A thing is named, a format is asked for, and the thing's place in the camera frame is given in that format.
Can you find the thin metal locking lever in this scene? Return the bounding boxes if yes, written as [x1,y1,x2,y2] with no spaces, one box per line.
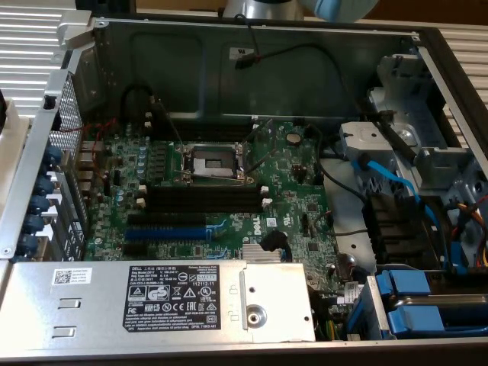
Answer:
[172,169,195,185]
[243,147,278,177]

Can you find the metal CPU socket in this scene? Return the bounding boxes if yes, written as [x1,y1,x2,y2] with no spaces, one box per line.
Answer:
[174,140,256,188]

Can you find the green Dell motherboard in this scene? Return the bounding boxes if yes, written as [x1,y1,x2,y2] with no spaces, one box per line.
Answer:
[82,116,367,306]

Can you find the open metal socket cover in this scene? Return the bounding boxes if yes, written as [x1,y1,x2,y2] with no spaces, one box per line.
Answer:
[242,118,275,144]

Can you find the silver finned chipset heatsink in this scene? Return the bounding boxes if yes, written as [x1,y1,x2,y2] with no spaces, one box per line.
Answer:
[242,243,285,263]

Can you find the long black expansion slot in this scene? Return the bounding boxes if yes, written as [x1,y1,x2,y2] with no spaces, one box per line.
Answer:
[127,212,207,226]

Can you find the blue expansion slot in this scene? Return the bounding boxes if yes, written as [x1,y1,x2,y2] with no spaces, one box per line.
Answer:
[124,226,210,241]

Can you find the open black silver PC case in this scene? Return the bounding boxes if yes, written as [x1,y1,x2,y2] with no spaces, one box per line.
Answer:
[0,11,488,366]

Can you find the metal rear port block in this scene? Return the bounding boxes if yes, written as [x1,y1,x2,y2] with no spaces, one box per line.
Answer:
[75,140,106,197]

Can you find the black ribbed plastic block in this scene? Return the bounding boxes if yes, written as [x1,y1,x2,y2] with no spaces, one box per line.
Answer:
[361,192,439,270]

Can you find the silver metal drive cage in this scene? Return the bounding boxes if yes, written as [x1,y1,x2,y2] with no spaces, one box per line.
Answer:
[365,53,488,275]

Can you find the silver power supply with label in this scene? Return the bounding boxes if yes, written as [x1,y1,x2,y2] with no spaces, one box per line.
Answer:
[5,260,317,344]

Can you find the blue drive bay caddies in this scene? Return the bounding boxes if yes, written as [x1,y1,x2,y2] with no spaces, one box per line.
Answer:
[345,268,488,342]

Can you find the dark blue slot clip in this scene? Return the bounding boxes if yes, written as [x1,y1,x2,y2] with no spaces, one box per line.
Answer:
[24,213,45,233]
[19,233,40,255]
[36,177,56,195]
[43,146,64,169]
[29,194,50,214]

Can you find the black box behind case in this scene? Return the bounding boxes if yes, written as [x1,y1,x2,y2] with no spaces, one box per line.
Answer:
[75,0,137,11]

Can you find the black wire with angled plug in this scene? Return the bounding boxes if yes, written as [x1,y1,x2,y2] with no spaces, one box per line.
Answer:
[260,230,293,264]

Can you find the curved black wire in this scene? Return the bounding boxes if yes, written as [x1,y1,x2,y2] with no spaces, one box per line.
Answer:
[319,165,369,202]

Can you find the black wire with hanging plug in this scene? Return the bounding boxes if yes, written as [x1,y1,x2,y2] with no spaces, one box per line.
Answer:
[233,13,263,71]

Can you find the silver metal drive bracket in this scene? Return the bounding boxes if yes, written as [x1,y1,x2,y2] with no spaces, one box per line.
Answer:
[339,121,396,161]

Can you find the black looped cable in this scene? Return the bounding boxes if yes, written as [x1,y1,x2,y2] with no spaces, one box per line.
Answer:
[120,85,156,123]

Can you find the long thin black wire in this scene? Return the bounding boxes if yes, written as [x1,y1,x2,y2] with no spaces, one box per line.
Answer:
[258,43,361,111]

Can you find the black flat wire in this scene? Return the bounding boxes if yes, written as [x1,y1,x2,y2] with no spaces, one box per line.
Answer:
[354,97,419,163]

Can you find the blue flat data wire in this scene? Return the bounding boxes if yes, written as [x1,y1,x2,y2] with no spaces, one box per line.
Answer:
[349,152,468,274]

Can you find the yellow green wire bundle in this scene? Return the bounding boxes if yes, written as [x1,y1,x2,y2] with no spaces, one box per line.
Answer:
[318,293,346,342]

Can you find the thin red wire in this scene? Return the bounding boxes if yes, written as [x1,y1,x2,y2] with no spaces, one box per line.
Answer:
[59,117,120,181]

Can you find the blue disk caddy handle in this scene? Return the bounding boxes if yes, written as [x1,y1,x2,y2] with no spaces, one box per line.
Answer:
[387,304,445,339]
[375,269,432,297]

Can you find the silver metal corner bracket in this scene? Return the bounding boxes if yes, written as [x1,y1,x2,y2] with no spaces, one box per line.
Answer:
[56,10,96,53]

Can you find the orange power wire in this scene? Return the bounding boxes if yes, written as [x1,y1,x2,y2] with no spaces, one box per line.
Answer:
[457,204,488,233]

